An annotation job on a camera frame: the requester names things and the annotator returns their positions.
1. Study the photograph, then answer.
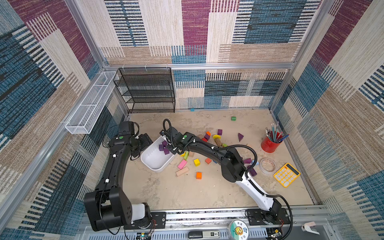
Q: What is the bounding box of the white plastic storage bin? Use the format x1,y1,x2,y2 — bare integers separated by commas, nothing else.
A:
141,136,176,173

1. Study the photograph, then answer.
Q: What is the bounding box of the purple triangle block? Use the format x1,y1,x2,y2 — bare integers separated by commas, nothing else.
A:
238,133,244,142

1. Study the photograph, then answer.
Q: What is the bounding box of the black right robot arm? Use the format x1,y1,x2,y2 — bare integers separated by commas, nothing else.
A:
160,119,294,225

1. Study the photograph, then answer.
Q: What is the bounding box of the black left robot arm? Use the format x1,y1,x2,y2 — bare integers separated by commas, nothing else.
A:
84,121,153,232

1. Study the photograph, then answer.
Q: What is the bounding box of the pink rectangular block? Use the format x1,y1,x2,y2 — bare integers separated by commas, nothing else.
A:
178,160,188,170

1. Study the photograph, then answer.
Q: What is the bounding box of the yellow cube block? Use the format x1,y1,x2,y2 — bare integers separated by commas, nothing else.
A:
194,159,201,167

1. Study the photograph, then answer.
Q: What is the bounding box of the long natural wood block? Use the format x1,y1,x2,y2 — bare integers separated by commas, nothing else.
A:
176,167,189,177

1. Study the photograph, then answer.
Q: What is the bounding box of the red-orange small cube block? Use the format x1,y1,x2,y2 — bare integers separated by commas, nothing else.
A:
205,158,212,165

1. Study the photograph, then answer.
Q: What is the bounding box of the orange cube block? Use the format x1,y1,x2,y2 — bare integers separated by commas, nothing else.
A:
196,172,202,180

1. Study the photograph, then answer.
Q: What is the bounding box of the striped dark wood block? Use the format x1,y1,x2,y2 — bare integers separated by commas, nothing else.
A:
214,138,223,147

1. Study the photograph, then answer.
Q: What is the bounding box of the purple cylinder block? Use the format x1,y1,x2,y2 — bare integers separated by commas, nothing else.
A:
250,168,257,177

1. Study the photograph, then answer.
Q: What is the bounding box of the clear tape roll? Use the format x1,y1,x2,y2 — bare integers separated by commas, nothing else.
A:
259,158,276,175

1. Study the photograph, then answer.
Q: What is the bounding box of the red pen holder cup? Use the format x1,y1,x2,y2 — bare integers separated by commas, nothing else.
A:
261,124,290,153

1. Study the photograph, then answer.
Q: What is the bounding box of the round green logo sticker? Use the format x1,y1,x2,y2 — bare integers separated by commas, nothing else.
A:
228,220,249,240

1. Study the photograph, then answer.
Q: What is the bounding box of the yellow calculator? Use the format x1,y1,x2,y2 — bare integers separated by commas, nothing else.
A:
274,163,301,188

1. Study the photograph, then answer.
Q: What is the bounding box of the black wire shelf rack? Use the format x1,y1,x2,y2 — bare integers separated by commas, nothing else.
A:
114,68,176,114

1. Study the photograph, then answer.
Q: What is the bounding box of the white wire mesh basket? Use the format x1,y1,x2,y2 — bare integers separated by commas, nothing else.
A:
66,72,116,135

